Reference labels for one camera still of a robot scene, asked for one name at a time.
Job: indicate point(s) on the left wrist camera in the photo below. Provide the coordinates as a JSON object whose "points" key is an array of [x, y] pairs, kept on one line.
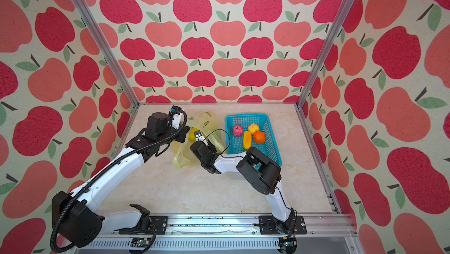
{"points": [[176, 114]]}

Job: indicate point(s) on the teal plastic mesh basket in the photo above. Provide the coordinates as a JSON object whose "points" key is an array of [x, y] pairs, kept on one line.
{"points": [[235, 144]]}

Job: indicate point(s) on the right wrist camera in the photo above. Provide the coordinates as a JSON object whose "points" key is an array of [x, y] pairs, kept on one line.
{"points": [[201, 137]]}

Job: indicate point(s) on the front aluminium frame rail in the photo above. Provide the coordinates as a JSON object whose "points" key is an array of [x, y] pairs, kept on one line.
{"points": [[327, 233]]}

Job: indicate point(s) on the aluminium corner post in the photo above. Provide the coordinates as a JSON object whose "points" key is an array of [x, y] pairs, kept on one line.
{"points": [[104, 47], [335, 28]]}

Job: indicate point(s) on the left rear aluminium corner post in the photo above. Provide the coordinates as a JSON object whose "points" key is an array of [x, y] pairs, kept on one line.
{"points": [[104, 47]]}

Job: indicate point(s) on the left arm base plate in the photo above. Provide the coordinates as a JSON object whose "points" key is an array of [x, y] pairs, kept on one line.
{"points": [[148, 225]]}

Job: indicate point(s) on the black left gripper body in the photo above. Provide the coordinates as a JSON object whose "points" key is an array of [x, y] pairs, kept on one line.
{"points": [[173, 134]]}

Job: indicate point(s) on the yellow bell pepper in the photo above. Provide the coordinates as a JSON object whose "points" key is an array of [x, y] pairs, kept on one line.
{"points": [[253, 128]]}

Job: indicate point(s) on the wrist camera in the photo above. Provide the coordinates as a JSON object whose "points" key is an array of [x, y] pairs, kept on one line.
{"points": [[176, 114], [201, 137]]}

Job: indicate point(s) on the orange fruit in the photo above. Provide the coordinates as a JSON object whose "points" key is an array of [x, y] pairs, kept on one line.
{"points": [[259, 137]]}

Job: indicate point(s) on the right rear aluminium corner post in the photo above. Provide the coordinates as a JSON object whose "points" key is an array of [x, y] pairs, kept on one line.
{"points": [[335, 28]]}

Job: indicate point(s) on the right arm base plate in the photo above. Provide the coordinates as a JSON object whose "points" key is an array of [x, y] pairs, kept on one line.
{"points": [[270, 226]]}

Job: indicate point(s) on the yellow banana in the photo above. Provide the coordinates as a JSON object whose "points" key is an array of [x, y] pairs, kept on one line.
{"points": [[192, 136]]}

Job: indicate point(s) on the small circuit board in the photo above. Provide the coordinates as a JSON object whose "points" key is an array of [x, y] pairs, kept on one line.
{"points": [[140, 242]]}

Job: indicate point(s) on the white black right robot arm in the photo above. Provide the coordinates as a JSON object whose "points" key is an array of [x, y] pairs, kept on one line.
{"points": [[260, 171]]}

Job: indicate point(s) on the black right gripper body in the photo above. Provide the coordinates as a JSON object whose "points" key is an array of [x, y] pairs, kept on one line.
{"points": [[209, 149]]}

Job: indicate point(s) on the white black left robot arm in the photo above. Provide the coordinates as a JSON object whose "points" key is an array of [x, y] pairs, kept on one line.
{"points": [[76, 216]]}

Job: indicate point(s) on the yellow mango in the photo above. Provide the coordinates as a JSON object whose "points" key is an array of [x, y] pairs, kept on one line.
{"points": [[247, 140]]}

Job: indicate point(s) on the pink dragon fruit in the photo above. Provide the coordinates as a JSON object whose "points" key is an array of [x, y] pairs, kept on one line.
{"points": [[237, 131]]}

